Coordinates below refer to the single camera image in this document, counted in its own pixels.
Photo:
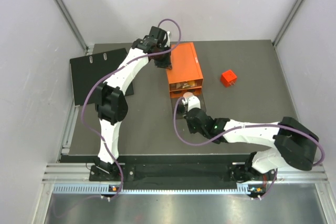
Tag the black round compact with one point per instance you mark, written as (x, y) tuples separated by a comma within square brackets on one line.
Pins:
[(181, 109)]

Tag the clear pull-out drawer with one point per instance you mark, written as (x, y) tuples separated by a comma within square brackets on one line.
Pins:
[(186, 85)]

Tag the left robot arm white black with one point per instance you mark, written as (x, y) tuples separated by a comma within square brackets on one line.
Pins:
[(111, 104)]

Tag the red cube plug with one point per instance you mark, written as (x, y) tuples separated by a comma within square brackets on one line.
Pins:
[(228, 78)]

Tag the black binder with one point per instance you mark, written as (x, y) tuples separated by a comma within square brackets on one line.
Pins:
[(87, 70)]

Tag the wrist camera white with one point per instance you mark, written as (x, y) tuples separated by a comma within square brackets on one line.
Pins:
[(191, 102), (167, 39)]

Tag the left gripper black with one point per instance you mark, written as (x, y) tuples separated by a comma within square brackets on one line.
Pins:
[(166, 64)]

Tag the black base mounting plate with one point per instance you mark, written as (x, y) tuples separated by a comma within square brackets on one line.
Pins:
[(201, 171)]

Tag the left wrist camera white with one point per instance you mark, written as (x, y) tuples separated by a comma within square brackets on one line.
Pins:
[(167, 39)]

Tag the grey cable duct strip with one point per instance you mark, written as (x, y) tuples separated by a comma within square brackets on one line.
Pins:
[(106, 189)]

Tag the orange drawer box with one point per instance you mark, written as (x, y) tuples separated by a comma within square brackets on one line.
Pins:
[(185, 67)]

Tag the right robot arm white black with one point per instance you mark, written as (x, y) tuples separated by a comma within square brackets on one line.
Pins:
[(289, 143)]

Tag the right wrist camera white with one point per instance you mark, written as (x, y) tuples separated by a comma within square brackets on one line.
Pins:
[(191, 102)]

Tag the pink round powder puff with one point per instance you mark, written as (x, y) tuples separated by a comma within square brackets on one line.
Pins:
[(188, 94)]

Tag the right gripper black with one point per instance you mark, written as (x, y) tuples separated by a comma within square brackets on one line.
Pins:
[(191, 129)]

